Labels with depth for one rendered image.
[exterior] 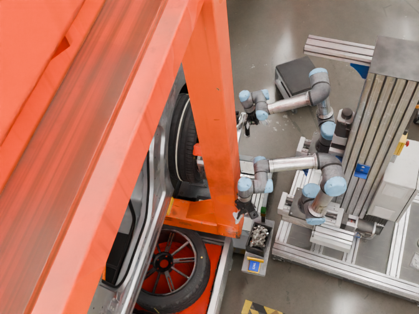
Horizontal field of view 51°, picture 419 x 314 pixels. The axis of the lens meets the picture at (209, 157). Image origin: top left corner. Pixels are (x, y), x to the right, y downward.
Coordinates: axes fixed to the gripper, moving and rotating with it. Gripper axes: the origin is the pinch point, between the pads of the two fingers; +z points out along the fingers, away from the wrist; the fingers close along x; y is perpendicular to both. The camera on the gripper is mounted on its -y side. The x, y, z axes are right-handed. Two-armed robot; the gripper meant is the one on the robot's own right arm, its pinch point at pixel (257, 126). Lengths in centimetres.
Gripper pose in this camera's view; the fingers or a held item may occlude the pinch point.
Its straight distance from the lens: 321.0
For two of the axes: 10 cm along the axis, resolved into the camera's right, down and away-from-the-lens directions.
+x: 9.4, -2.0, -2.9
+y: -0.3, 7.6, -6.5
